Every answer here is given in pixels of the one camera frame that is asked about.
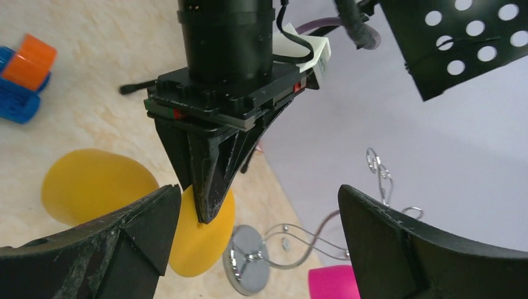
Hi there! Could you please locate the orange plastic goblet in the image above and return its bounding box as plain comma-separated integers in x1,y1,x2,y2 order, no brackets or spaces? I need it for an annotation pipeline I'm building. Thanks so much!
40,149,235,277

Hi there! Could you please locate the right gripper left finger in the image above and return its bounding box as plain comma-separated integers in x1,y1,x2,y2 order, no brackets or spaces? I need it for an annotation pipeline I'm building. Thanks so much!
1,185,181,298

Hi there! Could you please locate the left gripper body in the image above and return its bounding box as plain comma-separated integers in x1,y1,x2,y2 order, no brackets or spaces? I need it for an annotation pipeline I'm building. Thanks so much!
144,63,307,131

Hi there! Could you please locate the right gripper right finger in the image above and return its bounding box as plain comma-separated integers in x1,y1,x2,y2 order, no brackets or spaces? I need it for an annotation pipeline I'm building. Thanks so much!
338,185,527,298

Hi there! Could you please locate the chrome wine glass rack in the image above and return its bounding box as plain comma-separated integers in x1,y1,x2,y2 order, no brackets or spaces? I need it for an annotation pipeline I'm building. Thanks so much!
222,148,425,297

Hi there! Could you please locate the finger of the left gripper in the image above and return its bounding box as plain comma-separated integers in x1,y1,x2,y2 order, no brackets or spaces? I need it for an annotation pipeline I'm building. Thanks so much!
154,118,192,191
187,100,291,224

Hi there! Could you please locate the blue orange toy car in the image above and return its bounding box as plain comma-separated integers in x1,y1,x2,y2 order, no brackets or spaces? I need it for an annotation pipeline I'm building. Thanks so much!
1,34,57,125

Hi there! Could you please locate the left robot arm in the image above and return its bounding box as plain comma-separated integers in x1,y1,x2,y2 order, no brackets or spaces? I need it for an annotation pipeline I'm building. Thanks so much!
144,1,314,224

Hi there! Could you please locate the black music stand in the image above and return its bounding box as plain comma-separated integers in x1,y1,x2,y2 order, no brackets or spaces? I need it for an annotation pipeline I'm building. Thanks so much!
120,0,528,102

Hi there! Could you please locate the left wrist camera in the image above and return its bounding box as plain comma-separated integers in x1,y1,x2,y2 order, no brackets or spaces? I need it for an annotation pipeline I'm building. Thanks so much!
273,23,331,90

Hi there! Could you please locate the magenta plastic goblet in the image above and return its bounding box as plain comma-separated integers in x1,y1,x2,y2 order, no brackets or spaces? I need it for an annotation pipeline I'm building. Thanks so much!
308,265,361,299

